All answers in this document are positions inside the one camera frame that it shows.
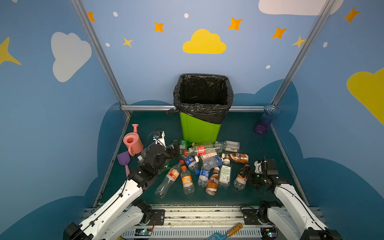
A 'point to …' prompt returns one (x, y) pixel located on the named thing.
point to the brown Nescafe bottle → (212, 184)
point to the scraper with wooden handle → (218, 236)
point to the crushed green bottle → (187, 144)
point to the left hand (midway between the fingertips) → (173, 142)
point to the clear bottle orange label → (188, 187)
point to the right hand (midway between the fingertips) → (244, 174)
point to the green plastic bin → (195, 130)
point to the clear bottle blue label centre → (211, 162)
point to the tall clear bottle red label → (171, 176)
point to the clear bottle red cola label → (201, 150)
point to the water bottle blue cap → (203, 177)
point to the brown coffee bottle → (239, 157)
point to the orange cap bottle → (240, 181)
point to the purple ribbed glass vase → (262, 127)
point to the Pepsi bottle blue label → (192, 164)
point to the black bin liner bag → (207, 97)
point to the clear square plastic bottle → (231, 146)
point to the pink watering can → (133, 142)
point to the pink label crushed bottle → (209, 153)
